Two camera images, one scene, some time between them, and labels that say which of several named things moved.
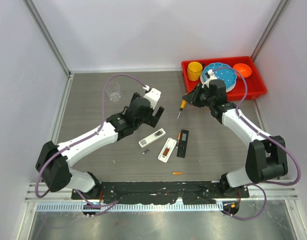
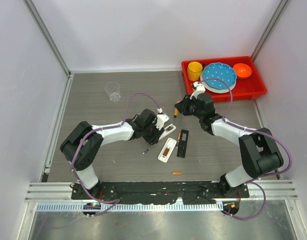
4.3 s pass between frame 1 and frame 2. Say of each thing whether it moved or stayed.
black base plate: stayed
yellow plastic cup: stayed
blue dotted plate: stayed
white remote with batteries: moved
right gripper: moved
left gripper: moved
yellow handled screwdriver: moved
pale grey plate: stayed
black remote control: stayed
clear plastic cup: stayed
